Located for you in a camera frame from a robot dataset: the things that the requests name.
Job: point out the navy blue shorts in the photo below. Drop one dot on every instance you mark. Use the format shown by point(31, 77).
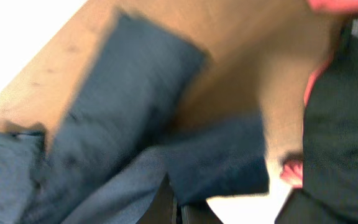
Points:
point(111, 152)

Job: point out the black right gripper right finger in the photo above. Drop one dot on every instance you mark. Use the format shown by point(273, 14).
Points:
point(198, 213)

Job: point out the black garment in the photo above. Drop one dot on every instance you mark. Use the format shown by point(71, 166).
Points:
point(330, 138)

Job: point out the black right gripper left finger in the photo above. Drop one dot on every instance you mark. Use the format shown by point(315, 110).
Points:
point(163, 208)

